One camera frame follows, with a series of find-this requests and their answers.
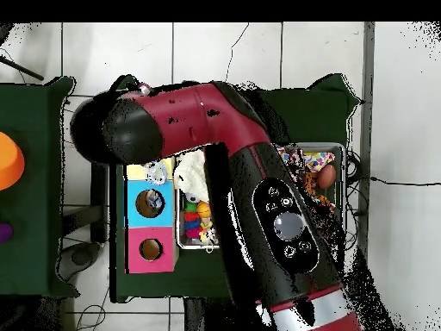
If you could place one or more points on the clear plastic bottle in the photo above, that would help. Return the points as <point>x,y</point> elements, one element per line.
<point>157,172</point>
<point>156,201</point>

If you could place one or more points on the small orange basketball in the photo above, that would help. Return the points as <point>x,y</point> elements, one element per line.
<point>204,209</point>

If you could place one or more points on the brown toy football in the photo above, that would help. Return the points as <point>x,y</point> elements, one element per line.
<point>326,176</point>

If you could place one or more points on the dark green side table cloth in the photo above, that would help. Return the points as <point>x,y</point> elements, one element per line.
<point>41,207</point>

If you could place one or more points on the grey round floor base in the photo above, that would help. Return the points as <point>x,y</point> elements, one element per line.
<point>83,256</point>

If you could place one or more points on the wooden box with three holes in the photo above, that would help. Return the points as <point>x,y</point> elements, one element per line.
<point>134,234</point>

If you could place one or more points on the cream knitted cloth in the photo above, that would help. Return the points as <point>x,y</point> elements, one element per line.
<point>193,176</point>

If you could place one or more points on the purple object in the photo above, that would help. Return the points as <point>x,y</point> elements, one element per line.
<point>4,233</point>

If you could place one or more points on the black upright panel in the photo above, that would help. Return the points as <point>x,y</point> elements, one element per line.
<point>100,207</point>

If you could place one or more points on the polka dot colourful cloth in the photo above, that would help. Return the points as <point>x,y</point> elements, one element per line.
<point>310,162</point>

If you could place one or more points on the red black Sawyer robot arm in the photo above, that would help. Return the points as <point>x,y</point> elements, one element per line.
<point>193,117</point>

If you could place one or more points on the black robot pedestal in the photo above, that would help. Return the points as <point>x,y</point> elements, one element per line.
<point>207,317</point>

